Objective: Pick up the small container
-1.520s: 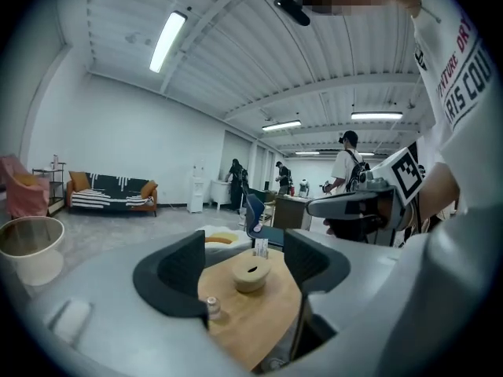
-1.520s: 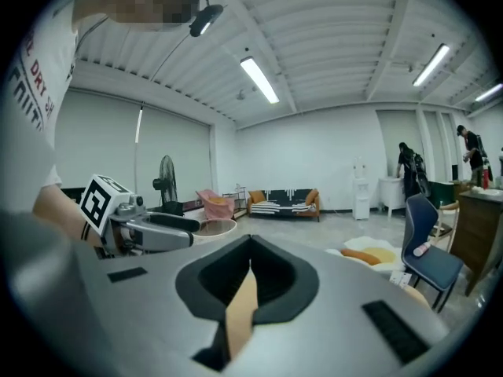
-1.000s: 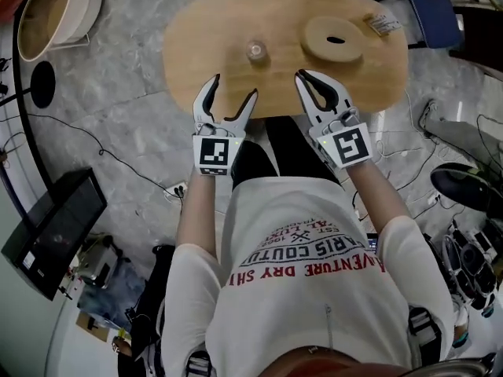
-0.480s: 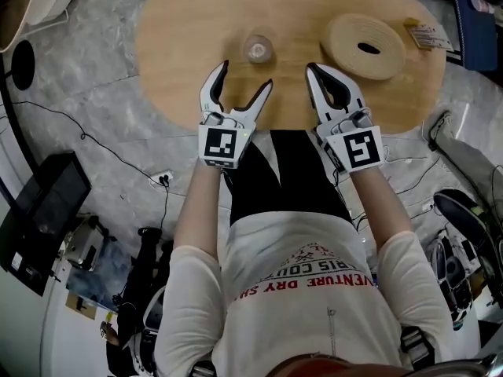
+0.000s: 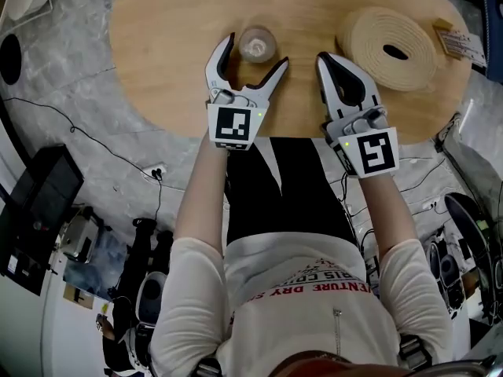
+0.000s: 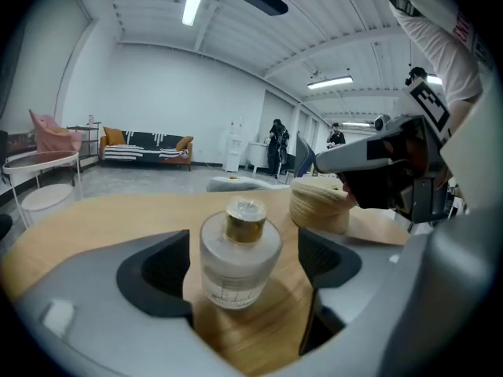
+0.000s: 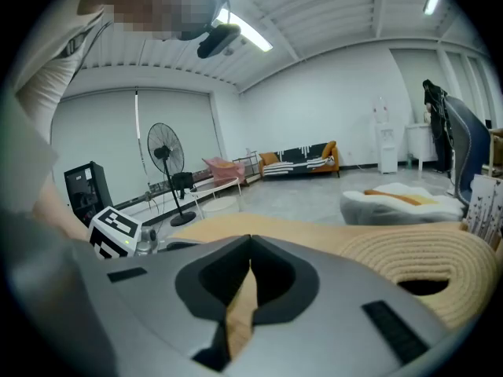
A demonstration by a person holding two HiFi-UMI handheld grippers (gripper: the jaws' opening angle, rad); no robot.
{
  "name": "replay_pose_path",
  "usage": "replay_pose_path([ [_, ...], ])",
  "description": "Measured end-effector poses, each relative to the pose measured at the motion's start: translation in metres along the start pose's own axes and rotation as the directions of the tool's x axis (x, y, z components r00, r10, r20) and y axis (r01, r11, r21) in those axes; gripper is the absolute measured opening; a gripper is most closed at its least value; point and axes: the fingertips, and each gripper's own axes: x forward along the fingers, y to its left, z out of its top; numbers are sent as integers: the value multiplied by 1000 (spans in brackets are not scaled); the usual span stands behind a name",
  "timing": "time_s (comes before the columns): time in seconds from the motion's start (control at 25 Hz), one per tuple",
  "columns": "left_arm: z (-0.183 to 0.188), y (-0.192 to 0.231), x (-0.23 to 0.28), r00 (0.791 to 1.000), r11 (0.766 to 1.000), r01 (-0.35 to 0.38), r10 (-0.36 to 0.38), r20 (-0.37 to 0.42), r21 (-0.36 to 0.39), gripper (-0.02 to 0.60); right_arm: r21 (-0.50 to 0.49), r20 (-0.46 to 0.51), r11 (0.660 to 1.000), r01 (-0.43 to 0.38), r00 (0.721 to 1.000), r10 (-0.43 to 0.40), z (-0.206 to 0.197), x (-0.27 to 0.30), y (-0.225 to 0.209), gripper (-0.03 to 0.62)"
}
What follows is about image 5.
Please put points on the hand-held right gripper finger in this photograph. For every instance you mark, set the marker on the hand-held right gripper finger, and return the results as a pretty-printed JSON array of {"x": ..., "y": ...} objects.
[
  {"x": 359, "y": 79},
  {"x": 326, "y": 86}
]

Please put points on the black round disc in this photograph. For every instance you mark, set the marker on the black round disc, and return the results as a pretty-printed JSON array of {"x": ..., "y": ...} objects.
[{"x": 9, "y": 59}]

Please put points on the floor socket with plugs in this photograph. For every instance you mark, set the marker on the floor socket with plugs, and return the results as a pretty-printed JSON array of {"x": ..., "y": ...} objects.
[{"x": 156, "y": 172}]

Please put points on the beige coiled tape roll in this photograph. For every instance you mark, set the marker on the beige coiled tape roll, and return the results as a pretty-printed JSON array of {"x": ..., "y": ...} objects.
[{"x": 389, "y": 49}]

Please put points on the silver metal box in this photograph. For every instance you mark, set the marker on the silver metal box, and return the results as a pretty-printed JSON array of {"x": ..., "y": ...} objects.
[{"x": 80, "y": 236}]

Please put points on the person's right forearm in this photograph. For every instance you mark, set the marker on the person's right forearm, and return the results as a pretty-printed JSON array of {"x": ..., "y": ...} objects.
[{"x": 387, "y": 210}]

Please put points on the person's black skirt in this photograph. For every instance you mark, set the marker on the person's black skirt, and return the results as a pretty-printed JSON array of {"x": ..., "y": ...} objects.
[{"x": 291, "y": 195}]

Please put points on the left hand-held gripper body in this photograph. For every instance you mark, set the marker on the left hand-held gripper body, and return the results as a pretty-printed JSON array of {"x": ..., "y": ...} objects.
[{"x": 236, "y": 122}]

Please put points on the person's left forearm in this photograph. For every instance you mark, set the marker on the person's left forearm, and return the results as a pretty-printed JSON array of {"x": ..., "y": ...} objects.
[{"x": 200, "y": 198}]

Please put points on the person's white printed shirt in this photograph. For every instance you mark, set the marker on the person's white printed shirt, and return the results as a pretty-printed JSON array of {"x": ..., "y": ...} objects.
[{"x": 298, "y": 312}]

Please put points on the black office chair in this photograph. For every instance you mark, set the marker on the black office chair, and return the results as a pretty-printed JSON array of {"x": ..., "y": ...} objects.
[{"x": 477, "y": 249}]

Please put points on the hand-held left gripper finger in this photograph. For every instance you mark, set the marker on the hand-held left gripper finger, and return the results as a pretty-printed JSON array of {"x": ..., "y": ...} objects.
[
  {"x": 218, "y": 61},
  {"x": 267, "y": 83}
]

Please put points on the blue case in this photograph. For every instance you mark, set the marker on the blue case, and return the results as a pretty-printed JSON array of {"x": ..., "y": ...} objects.
[{"x": 494, "y": 34}]

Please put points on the black and white robot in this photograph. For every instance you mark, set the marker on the black and white robot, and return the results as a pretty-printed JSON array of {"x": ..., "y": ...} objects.
[{"x": 145, "y": 289}]

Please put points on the black computer case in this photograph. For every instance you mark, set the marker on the black computer case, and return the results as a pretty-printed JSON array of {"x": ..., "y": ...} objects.
[{"x": 37, "y": 214}]

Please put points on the small clear plastic container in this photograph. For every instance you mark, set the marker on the small clear plastic container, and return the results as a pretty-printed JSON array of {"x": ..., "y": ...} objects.
[{"x": 257, "y": 45}]

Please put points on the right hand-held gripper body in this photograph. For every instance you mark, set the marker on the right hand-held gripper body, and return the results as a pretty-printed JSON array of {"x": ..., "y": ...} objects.
[{"x": 369, "y": 143}]

